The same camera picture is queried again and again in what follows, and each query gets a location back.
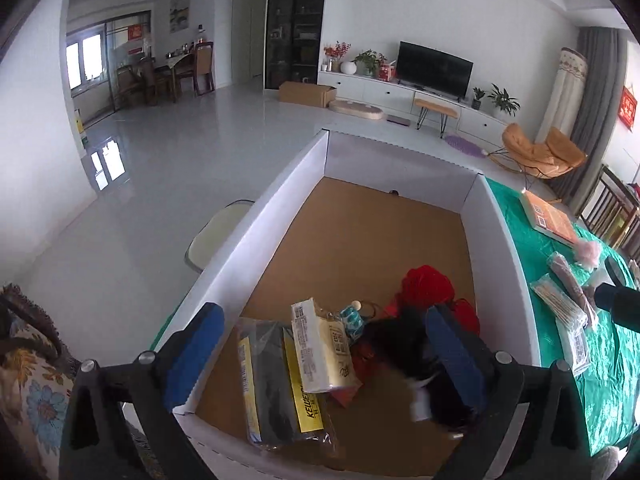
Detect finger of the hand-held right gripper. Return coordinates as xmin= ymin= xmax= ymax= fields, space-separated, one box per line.
xmin=594 ymin=282 xmax=640 ymax=333

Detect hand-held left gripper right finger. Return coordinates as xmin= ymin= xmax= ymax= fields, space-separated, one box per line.
xmin=424 ymin=304 xmax=593 ymax=480

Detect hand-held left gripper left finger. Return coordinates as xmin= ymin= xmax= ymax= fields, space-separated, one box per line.
xmin=59 ymin=302 xmax=226 ymax=480

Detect black lace hair net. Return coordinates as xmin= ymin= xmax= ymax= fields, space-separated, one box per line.
xmin=360 ymin=305 xmax=476 ymax=431

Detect red yarn ball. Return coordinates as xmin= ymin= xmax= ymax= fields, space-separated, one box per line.
xmin=385 ymin=264 xmax=481 ymax=336

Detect black socks package yellow label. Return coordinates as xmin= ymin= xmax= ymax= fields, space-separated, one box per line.
xmin=235 ymin=317 xmax=341 ymax=453

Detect small teal knitted toy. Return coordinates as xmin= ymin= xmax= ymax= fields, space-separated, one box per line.
xmin=340 ymin=300 xmax=366 ymax=346

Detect beige tissue pack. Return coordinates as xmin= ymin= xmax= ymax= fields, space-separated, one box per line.
xmin=291 ymin=297 xmax=363 ymax=395

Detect white cardboard box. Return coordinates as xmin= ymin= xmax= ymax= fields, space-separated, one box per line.
xmin=150 ymin=129 xmax=543 ymax=480

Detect clear jar black lid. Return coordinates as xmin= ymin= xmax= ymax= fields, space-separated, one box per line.
xmin=602 ymin=255 xmax=640 ymax=291

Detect pink printed packet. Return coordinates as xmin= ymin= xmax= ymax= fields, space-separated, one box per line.
xmin=547 ymin=252 xmax=598 ymax=331

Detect pink mesh bath sponge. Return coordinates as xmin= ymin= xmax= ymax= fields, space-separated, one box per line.
xmin=572 ymin=240 xmax=603 ymax=273

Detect white printed packet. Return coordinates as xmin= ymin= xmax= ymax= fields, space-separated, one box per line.
xmin=555 ymin=317 xmax=593 ymax=376

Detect cotton swabs packet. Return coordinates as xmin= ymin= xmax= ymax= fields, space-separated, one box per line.
xmin=530 ymin=275 xmax=588 ymax=333

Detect orange book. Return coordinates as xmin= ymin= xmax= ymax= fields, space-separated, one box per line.
xmin=519 ymin=190 xmax=581 ymax=248

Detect pale green chair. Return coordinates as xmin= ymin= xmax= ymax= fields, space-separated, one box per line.
xmin=184 ymin=200 xmax=256 ymax=273

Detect floral patterned cushion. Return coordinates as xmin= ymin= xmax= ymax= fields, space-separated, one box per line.
xmin=0 ymin=282 xmax=166 ymax=480

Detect orange lounge chair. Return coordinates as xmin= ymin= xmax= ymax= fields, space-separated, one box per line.
xmin=487 ymin=122 xmax=588 ymax=186

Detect purple floor mat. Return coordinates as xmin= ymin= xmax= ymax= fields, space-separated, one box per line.
xmin=444 ymin=135 xmax=487 ymax=158

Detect grey curtain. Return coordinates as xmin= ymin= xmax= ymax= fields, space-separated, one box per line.
xmin=552 ymin=26 xmax=628 ymax=201

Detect covered standing air conditioner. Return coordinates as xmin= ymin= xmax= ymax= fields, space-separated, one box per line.
xmin=535 ymin=47 xmax=588 ymax=146

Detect large green potted plant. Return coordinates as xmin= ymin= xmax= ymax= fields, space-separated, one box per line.
xmin=487 ymin=83 xmax=521 ymax=118

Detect wooden bench black legs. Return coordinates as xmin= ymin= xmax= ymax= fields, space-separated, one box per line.
xmin=413 ymin=98 xmax=461 ymax=138

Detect beige pet mat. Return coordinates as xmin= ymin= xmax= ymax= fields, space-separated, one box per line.
xmin=327 ymin=100 xmax=385 ymax=122

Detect wooden dining chair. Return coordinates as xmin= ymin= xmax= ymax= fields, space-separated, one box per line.
xmin=116 ymin=57 xmax=161 ymax=108
xmin=192 ymin=41 xmax=216 ymax=97

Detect white tv cabinet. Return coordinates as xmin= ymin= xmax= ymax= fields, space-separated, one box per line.
xmin=317 ymin=70 xmax=516 ymax=143

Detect brown cardboard box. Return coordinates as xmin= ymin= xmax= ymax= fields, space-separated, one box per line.
xmin=278 ymin=81 xmax=337 ymax=108

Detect wooden dining table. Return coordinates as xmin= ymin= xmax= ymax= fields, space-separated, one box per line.
xmin=150 ymin=55 xmax=201 ymax=103

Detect black television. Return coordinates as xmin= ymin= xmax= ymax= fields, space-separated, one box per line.
xmin=396 ymin=41 xmax=474 ymax=100

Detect bushy green potted plant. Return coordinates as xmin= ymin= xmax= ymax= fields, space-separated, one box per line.
xmin=352 ymin=50 xmax=383 ymax=78

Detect bright window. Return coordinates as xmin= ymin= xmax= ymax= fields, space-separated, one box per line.
xmin=66 ymin=35 xmax=105 ymax=90

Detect white interior door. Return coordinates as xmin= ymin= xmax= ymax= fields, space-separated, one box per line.
xmin=231 ymin=0 xmax=265 ymax=86

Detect red flower arrangement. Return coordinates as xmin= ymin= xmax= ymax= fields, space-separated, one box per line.
xmin=323 ymin=41 xmax=352 ymax=72

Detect tall black display cabinet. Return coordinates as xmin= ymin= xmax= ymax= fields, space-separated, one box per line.
xmin=264 ymin=0 xmax=328 ymax=91

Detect red wall hanging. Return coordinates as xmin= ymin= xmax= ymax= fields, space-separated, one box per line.
xmin=619 ymin=85 xmax=640 ymax=126

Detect framed wall painting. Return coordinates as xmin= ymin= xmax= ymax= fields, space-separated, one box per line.
xmin=169 ymin=0 xmax=192 ymax=34

